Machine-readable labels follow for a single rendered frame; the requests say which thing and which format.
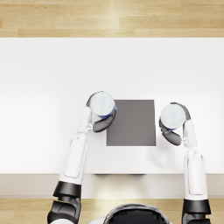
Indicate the blue can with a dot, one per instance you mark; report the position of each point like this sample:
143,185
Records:
173,116
102,104

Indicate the dark grey square mat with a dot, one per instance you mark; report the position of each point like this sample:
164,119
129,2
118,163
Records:
132,124

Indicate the dark round robot body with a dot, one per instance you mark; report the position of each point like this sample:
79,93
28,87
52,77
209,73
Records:
137,215

